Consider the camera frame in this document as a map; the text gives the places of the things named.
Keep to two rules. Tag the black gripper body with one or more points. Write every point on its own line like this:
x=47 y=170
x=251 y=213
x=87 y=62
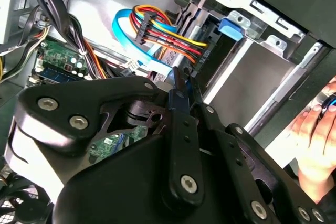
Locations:
x=126 y=187

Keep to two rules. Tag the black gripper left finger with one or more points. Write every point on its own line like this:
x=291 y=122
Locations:
x=65 y=100

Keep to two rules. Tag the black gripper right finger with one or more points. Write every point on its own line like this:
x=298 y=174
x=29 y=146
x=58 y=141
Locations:
x=252 y=166

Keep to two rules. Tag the person's bare hand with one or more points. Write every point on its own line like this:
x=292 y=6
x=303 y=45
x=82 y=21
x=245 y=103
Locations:
x=320 y=155

